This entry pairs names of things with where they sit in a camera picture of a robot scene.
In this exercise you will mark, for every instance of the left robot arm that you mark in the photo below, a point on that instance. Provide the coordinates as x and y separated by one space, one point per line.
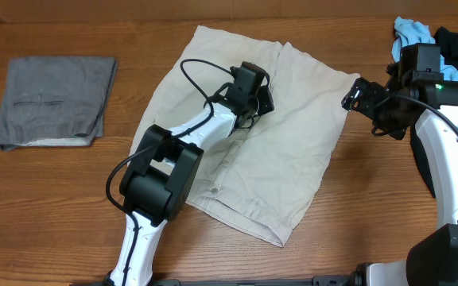
152 184

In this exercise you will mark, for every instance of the folded grey shorts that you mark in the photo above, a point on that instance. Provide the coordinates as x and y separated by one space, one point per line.
55 101

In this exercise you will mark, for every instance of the beige cotton shorts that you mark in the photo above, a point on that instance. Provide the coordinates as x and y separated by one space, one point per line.
260 181

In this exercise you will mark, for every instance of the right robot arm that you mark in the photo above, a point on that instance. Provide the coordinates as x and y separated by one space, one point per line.
417 100

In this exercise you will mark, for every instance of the light blue shirt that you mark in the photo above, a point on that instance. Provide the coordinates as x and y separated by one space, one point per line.
409 32

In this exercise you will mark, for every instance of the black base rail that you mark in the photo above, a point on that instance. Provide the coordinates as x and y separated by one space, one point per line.
329 280

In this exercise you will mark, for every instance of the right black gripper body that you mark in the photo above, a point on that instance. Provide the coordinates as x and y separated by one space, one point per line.
389 116

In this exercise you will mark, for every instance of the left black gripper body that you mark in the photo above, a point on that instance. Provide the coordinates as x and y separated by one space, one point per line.
264 99

